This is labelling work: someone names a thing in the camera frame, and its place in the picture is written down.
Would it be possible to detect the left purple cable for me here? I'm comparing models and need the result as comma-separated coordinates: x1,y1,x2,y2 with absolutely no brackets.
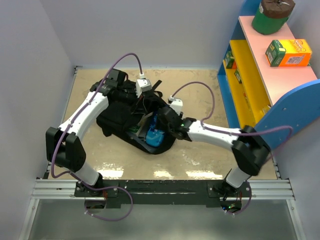
51,52,145,221

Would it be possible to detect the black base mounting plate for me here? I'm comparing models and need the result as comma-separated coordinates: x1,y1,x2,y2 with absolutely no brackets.
74,179,252,210

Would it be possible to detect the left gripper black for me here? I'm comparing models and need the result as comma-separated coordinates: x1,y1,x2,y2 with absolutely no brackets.
117,86,148,114

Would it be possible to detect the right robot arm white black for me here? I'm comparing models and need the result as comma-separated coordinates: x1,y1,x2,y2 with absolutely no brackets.
157,106,271,197

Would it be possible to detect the colourful wooden shelf unit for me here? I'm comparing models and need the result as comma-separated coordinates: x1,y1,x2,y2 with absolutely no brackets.
217,0,320,149

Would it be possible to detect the aluminium rail frame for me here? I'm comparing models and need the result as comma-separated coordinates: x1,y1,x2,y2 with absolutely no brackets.
17,65,307,240

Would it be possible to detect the orange green crayon box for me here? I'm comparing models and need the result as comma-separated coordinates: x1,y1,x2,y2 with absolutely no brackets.
265,39,313,67

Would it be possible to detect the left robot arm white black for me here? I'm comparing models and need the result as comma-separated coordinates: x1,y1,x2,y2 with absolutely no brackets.
45,68,127,196

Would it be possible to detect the green brown cylinder container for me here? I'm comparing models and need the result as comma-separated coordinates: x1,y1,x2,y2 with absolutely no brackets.
251,0,296,35

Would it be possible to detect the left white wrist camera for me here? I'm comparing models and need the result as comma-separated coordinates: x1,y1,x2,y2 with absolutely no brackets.
135,79,152,98

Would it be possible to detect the purple 52-storey treehouse book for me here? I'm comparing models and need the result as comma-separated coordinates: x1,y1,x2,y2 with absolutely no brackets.
136,112,153,135

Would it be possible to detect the green 104-storey treehouse book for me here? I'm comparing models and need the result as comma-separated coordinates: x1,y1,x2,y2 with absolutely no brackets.
128,125,140,134

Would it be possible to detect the black student backpack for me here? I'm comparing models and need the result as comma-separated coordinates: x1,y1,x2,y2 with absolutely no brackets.
96,73,176,155

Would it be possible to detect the small green box shelf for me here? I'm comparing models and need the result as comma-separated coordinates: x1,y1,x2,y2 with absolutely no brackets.
234,69,242,84
224,50,237,70

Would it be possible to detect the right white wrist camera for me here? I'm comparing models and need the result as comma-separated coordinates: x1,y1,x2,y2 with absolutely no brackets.
168,95,183,115

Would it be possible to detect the blue pencil case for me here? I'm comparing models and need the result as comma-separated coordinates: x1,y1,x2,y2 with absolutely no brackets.
145,113,165,148

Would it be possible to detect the small green box upper shelf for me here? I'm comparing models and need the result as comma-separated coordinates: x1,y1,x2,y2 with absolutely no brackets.
224,50,237,70

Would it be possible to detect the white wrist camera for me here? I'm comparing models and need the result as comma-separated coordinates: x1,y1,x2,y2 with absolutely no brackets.
168,95,183,115
135,79,152,98

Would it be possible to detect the small green box lower shelf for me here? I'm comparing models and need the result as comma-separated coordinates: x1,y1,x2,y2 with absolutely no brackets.
234,69,242,84

